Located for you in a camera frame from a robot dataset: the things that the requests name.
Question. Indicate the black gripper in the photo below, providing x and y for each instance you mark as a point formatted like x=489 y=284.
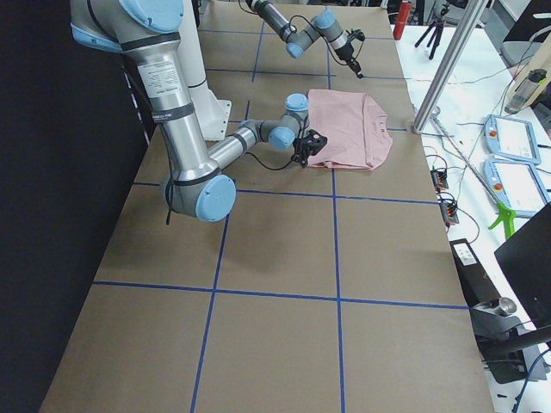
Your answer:
x=303 y=153
x=347 y=54

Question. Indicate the pink Snoopy t-shirt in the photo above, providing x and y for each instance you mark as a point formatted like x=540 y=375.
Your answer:
x=356 y=130

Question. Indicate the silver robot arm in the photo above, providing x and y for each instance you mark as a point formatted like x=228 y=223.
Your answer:
x=298 y=33
x=160 y=37

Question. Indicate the red bottle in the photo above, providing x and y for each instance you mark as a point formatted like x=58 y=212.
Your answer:
x=402 y=18

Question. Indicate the black tripod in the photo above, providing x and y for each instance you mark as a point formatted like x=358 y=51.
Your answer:
x=435 y=30

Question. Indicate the upper orange terminal block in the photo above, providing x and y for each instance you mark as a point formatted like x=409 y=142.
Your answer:
x=439 y=178

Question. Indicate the orange terminal block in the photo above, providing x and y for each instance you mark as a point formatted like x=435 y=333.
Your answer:
x=448 y=210
x=439 y=178

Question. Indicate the lower orange terminal block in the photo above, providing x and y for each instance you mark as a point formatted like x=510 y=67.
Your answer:
x=448 y=210

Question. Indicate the upper teach pendant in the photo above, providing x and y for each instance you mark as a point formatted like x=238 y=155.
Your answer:
x=511 y=138

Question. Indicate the teach pendant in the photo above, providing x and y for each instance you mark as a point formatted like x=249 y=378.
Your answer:
x=517 y=184
x=511 y=138

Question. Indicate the clear water bottle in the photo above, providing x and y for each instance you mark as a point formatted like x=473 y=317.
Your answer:
x=525 y=90

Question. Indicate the lower teach pendant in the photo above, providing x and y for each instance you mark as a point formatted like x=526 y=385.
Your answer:
x=517 y=184

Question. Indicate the black box with label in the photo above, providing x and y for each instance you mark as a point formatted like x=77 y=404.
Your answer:
x=476 y=285

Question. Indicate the black monitor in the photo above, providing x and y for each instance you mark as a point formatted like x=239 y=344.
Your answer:
x=525 y=262

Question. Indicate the black clamp stand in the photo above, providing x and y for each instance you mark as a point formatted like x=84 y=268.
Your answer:
x=507 y=346

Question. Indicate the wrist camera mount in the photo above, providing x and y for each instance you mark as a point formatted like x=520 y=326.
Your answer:
x=314 y=142
x=355 y=34

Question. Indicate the aluminium frame post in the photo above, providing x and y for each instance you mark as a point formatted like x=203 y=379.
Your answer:
x=467 y=24

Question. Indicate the green handled reacher grabber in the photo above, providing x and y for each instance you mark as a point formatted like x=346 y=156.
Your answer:
x=505 y=215

